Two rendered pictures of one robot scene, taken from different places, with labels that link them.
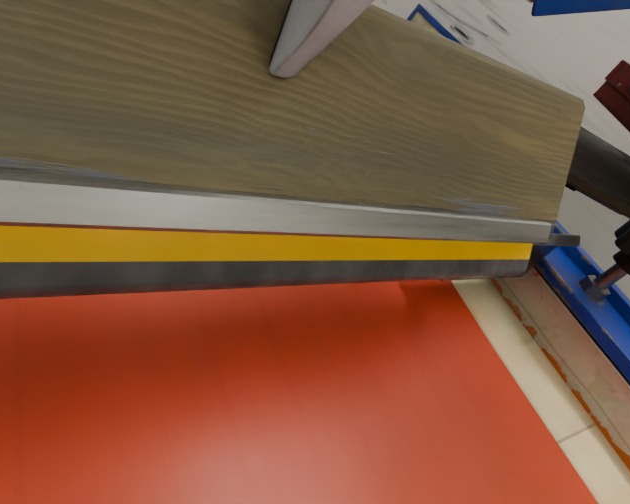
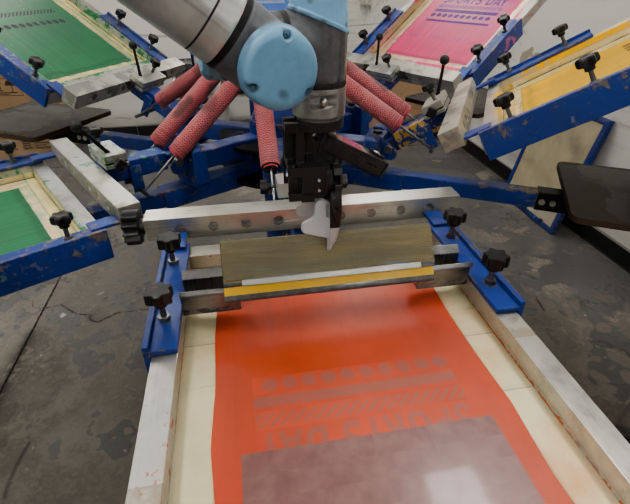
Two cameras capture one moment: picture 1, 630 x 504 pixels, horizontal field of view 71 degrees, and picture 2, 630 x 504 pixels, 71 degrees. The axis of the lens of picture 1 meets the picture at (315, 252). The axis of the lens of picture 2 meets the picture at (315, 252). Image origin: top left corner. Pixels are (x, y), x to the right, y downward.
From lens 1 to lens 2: 0.60 m
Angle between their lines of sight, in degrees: 31
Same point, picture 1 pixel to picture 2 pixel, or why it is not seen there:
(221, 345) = (340, 313)
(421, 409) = (403, 326)
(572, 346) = (481, 305)
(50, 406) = (303, 323)
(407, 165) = (364, 257)
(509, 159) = (400, 248)
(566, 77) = not seen: outside the picture
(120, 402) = (316, 323)
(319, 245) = (349, 279)
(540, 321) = (474, 299)
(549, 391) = (471, 323)
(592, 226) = not seen: outside the picture
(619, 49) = not seen: outside the picture
